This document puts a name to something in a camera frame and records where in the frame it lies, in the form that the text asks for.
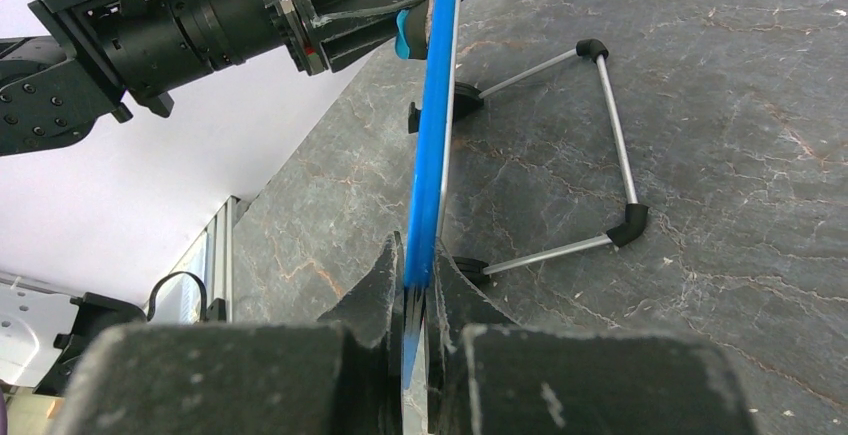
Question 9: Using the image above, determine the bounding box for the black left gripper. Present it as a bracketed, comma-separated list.
[99, 0, 425, 98]

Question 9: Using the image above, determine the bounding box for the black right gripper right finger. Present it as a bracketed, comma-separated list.
[427, 247, 756, 434]

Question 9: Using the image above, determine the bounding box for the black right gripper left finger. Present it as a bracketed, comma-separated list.
[50, 233, 403, 434]

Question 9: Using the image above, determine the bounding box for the blue whiteboard eraser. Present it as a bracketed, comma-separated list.
[394, 0, 434, 60]

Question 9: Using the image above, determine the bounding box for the blue framed whiteboard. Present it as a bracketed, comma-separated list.
[400, 0, 461, 435]

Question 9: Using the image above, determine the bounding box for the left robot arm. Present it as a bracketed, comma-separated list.
[1, 0, 433, 156]

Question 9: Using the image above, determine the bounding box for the silver whiteboard wire stand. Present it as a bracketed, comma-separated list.
[407, 0, 656, 299]

